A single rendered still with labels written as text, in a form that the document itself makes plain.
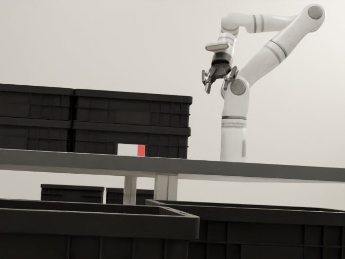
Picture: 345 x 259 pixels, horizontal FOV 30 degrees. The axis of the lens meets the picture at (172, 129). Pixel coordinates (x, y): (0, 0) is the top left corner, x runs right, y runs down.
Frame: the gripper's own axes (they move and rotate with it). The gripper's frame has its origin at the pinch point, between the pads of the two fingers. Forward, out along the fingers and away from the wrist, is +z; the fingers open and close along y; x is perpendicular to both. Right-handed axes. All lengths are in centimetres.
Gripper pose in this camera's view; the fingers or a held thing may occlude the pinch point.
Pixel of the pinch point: (215, 88)
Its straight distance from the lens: 228.4
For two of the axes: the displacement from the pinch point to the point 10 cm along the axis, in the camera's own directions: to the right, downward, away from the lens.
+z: -2.1, 8.0, -5.6
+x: -4.0, -5.9, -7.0
